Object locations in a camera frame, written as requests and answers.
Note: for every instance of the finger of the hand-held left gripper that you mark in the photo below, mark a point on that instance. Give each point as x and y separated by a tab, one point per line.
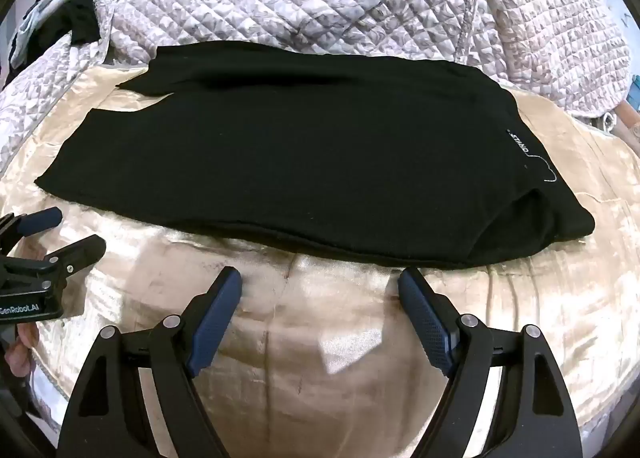
80	250
40	220

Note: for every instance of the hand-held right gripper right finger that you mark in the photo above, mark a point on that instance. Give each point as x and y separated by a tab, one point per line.
425	313

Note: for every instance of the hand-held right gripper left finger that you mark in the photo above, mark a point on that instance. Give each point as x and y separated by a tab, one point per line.
215	318

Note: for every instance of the black pants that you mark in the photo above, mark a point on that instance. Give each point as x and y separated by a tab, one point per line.
300	148

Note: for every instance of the person's left hand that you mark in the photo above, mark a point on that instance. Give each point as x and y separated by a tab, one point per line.
22	340

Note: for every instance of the beige satin sheet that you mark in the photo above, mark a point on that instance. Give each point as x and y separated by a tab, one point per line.
325	338

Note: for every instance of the black garment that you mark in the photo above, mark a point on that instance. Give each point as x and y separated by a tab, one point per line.
85	8

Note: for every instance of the blue object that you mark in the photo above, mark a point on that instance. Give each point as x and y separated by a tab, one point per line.
634	93

